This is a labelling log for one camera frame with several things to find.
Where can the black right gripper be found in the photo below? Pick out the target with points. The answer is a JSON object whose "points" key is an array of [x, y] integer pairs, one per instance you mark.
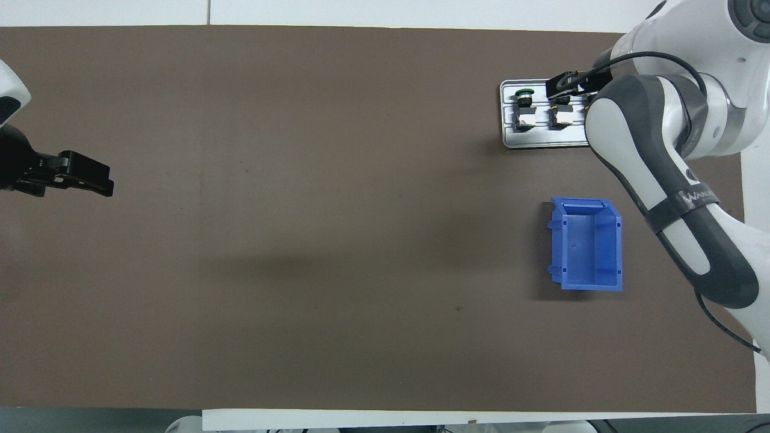
{"points": [[582, 84]]}

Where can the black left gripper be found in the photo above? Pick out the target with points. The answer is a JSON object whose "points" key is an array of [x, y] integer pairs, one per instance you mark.
{"points": [[18, 165]]}

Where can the green push button switch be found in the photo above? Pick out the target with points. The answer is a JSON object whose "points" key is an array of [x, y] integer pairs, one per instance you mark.
{"points": [[524, 117], [562, 115]]}

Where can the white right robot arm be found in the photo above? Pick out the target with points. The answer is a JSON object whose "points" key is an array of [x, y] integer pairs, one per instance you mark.
{"points": [[637, 138]]}

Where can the silver metal tray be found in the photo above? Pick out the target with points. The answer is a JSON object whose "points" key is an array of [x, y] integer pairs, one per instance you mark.
{"points": [[541, 139]]}

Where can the blue plastic bin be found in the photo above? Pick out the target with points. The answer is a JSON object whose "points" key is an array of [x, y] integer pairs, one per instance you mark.
{"points": [[580, 246]]}

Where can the brown table mat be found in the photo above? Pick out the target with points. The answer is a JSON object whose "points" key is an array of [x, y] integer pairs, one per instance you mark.
{"points": [[301, 210]]}

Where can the white round object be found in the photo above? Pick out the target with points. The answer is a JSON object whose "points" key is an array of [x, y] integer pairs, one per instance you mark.
{"points": [[183, 425]]}

